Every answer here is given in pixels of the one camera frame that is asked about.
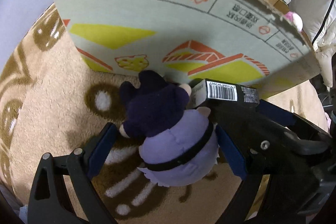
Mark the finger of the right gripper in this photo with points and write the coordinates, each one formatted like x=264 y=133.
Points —
x=237 y=122
x=274 y=112

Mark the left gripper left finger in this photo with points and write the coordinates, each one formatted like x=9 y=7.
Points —
x=49 y=200

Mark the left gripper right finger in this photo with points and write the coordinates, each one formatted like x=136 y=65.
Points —
x=243 y=199

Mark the black carton with barcode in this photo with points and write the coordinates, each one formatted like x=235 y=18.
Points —
x=207 y=90

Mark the purple doll plush toy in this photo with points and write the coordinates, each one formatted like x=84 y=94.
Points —
x=179 y=146

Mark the pink plush toy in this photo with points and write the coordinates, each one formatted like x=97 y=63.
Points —
x=295 y=19

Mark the beige patterned plush rug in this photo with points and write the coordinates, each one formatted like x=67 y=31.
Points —
x=52 y=101

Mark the printed cardboard box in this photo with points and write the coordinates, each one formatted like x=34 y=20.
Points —
x=248 y=42

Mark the folded white mattress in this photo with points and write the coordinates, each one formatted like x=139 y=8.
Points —
x=318 y=21

